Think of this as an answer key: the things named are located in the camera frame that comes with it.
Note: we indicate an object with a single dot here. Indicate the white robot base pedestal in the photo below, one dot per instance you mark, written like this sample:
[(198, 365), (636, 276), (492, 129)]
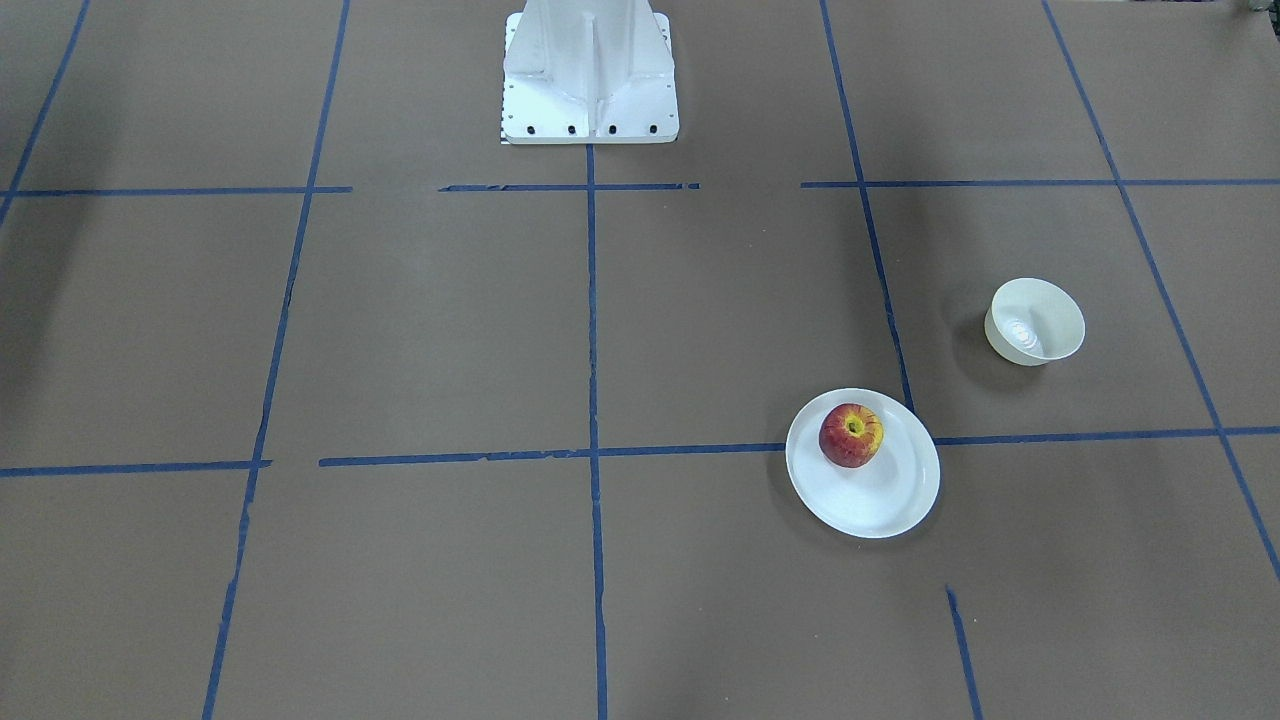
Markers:
[(588, 72)]

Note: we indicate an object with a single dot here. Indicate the white bowl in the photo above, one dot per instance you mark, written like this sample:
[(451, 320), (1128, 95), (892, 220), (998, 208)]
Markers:
[(1031, 322)]

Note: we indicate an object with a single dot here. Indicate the white round plate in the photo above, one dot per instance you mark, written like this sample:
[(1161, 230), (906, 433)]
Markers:
[(884, 498)]

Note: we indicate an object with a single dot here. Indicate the red yellow apple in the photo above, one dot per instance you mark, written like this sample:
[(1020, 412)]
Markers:
[(850, 435)]

